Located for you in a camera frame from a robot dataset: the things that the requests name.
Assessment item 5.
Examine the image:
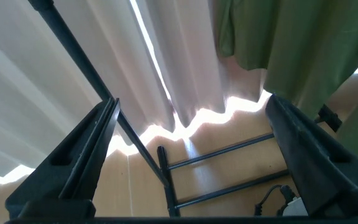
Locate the black cable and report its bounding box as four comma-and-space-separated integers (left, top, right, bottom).
253, 184, 298, 217

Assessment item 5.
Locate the green long-sleeved shirt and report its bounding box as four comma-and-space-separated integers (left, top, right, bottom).
213, 0, 358, 167

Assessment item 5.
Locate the beige curtain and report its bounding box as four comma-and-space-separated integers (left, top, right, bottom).
0, 0, 358, 181

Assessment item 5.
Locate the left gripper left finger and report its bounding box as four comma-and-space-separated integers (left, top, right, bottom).
5, 97, 121, 219

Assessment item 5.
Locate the black clothes rack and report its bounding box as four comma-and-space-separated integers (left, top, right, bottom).
27, 0, 343, 218

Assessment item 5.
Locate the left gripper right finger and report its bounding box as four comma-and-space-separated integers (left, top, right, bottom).
265, 94, 358, 218

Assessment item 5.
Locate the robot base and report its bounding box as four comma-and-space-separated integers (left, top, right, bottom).
282, 196, 309, 217

